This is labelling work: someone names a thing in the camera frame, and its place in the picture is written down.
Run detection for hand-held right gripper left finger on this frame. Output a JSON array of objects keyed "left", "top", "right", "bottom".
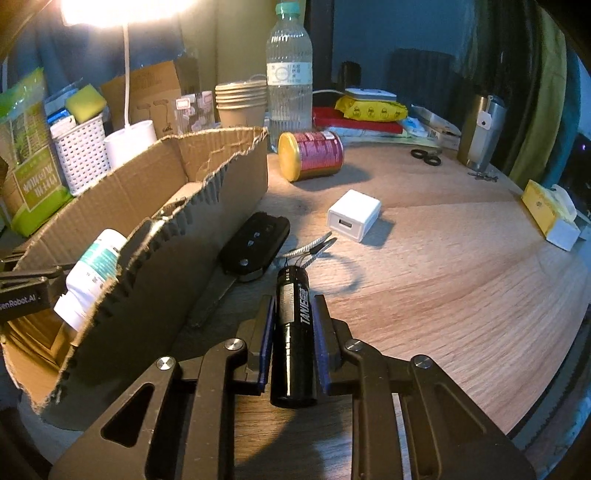
[{"left": 48, "top": 294, "right": 277, "bottom": 480}]

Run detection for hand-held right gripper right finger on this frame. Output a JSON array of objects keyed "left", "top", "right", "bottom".
[{"left": 315, "top": 292, "right": 539, "bottom": 480}]

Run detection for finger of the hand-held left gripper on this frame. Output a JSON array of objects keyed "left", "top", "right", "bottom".
[{"left": 121, "top": 216, "right": 162, "bottom": 274}]

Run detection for black flashlight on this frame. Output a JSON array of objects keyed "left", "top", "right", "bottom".
[{"left": 270, "top": 266, "right": 320, "bottom": 409}]

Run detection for cardboard box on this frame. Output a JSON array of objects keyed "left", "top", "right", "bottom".
[{"left": 2, "top": 126, "right": 270, "bottom": 431}]

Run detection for white green-label pill bottle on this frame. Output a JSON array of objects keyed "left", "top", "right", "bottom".
[{"left": 54, "top": 228, "right": 128, "bottom": 331}]

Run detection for red tin can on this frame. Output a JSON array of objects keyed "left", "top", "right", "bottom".
[{"left": 277, "top": 130, "right": 345, "bottom": 182}]

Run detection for white desk lamp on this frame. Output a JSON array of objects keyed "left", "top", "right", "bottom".
[{"left": 61, "top": 0, "right": 197, "bottom": 169}]

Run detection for black car key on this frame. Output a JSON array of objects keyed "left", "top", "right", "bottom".
[{"left": 187, "top": 211, "right": 292, "bottom": 329}]

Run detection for white plastic basket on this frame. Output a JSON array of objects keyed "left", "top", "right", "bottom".
[{"left": 49, "top": 115, "right": 112, "bottom": 197}]

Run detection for white USB charger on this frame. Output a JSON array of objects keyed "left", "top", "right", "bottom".
[{"left": 327, "top": 188, "right": 383, "bottom": 244}]

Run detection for green bag of paper cups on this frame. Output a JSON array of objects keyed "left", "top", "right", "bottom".
[{"left": 0, "top": 69, "right": 75, "bottom": 239}]

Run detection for clear plastic cups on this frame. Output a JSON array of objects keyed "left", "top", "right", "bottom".
[{"left": 175, "top": 90, "right": 218, "bottom": 136}]

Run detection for yellow sponge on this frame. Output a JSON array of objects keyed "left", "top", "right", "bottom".
[{"left": 64, "top": 87, "right": 106, "bottom": 125}]

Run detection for blue white packet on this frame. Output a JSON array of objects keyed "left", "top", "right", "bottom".
[{"left": 45, "top": 107, "right": 77, "bottom": 128}]

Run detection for stack of brown paper cups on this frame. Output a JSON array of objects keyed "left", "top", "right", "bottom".
[{"left": 215, "top": 80, "right": 269, "bottom": 131}]

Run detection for black scissors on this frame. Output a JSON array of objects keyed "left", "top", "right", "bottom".
[{"left": 410, "top": 148, "right": 443, "bottom": 166}]

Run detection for clear plastic water bottle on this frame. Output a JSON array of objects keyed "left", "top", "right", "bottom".
[{"left": 266, "top": 1, "right": 314, "bottom": 136}]

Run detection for red book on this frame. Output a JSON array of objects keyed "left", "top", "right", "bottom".
[{"left": 312, "top": 106, "right": 405, "bottom": 136}]

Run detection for wide yellow curtain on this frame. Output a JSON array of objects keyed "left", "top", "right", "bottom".
[{"left": 185, "top": 0, "right": 279, "bottom": 85}]

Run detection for yellow wipes packet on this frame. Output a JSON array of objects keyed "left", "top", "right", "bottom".
[{"left": 334, "top": 95, "right": 410, "bottom": 123}]

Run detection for pile of white packets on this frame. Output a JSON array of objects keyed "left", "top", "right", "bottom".
[{"left": 401, "top": 104, "right": 463, "bottom": 145}]

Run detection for white power bank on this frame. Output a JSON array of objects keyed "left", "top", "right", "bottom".
[{"left": 345, "top": 86, "right": 398, "bottom": 103}]

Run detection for yellow tissue box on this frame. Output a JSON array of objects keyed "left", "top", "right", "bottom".
[{"left": 521, "top": 179, "right": 582, "bottom": 252}]

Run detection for steel tumbler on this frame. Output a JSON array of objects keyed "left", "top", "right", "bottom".
[{"left": 457, "top": 94, "right": 508, "bottom": 172}]

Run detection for dark glass window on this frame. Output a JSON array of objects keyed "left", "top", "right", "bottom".
[{"left": 308, "top": 0, "right": 556, "bottom": 121}]

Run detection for narrow yellow curtain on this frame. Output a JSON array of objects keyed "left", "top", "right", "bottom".
[{"left": 507, "top": 13, "right": 569, "bottom": 186}]

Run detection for narrow teal curtain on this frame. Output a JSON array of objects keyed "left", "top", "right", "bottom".
[{"left": 553, "top": 55, "right": 583, "bottom": 154}]

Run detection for braided lanyard loop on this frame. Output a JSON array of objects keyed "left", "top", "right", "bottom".
[{"left": 281, "top": 232, "right": 366, "bottom": 295}]

